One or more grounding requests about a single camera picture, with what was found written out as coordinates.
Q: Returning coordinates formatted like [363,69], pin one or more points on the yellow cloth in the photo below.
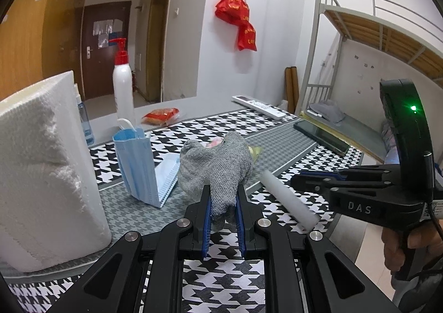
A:
[256,153]

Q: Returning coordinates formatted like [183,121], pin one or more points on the pink cloth piece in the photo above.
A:
[215,142]

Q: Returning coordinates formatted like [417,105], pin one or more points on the leaning wooden boards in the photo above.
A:
[291,88]

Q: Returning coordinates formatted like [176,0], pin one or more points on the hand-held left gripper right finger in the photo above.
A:
[241,219]

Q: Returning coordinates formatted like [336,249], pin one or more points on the white remote control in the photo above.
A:
[259,107]

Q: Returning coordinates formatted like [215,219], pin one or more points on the person's right forearm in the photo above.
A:
[422,295]

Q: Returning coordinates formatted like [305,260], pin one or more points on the red hanging bags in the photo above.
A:
[237,11]

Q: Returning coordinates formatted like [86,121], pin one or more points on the red snack packet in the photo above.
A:
[161,115]

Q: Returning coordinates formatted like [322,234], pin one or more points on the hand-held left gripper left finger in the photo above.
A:
[207,219]

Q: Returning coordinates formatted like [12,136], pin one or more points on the wooden wardrobe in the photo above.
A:
[31,39]

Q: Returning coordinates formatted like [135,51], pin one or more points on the person's right hand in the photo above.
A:
[389,250]

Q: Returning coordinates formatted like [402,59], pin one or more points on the metal bunk bed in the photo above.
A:
[363,29]

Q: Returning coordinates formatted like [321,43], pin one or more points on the grey pillow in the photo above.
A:
[327,111]

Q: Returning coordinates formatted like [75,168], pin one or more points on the black phone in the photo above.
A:
[322,136]

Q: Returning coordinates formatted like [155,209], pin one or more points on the blue face mask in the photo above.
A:
[136,164]

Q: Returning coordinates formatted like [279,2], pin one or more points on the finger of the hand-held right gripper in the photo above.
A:
[363,171]
[311,183]

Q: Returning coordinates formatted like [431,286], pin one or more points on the dark brown door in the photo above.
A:
[103,70]

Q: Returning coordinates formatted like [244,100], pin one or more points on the white pump bottle red cap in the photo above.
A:
[123,91]

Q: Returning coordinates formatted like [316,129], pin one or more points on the white foam roll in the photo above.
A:
[290,200]

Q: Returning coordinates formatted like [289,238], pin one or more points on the red fire extinguisher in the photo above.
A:
[134,81]

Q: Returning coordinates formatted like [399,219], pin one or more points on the light wooden side door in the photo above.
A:
[155,39]

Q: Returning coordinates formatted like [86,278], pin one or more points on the grey knit glove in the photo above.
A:
[218,171]

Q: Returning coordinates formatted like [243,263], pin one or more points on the small blue spray bottle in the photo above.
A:
[84,119]

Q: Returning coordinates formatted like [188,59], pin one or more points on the white foam box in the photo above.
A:
[45,178]

